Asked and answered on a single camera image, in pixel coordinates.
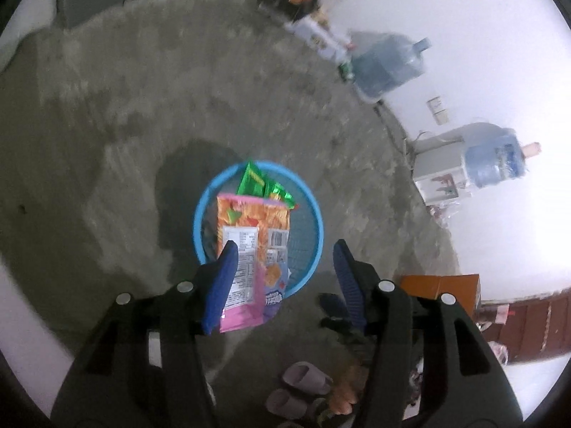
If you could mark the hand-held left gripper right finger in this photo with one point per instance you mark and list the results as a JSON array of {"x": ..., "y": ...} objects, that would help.
[{"x": 348, "y": 285}]

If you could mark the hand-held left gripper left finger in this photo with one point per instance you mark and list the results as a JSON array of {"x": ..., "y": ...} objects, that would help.
[{"x": 218, "y": 285}]

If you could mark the blue plastic waste basket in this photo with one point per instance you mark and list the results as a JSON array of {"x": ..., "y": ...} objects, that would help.
[{"x": 308, "y": 240}]

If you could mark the pink and orange snack packet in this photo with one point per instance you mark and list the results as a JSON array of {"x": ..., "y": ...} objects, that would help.
[{"x": 254, "y": 223}]

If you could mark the green snack packet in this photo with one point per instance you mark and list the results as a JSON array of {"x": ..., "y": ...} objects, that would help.
[{"x": 256, "y": 183}]

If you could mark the dark slipper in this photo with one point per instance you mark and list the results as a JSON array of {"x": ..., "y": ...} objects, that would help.
[{"x": 334, "y": 310}]

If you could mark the orange cardboard box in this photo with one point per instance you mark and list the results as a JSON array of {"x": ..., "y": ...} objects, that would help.
[{"x": 439, "y": 290}]

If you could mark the pale purple slipper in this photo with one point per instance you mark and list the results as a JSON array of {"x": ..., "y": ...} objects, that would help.
[
  {"x": 308, "y": 379},
  {"x": 285, "y": 403}
]

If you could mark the white water dispenser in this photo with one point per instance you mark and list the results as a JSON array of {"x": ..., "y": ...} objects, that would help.
[{"x": 441, "y": 165}]

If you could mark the blue dispenser water jug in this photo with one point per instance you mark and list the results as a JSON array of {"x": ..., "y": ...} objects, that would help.
[{"x": 495, "y": 158}]

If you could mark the green drink can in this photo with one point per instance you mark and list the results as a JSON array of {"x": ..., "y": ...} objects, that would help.
[{"x": 346, "y": 70}]

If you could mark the white printed carton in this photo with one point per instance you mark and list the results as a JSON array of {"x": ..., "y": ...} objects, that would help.
[{"x": 319, "y": 35}]

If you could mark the white wall socket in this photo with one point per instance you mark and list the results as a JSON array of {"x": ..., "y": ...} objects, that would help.
[{"x": 438, "y": 109}]

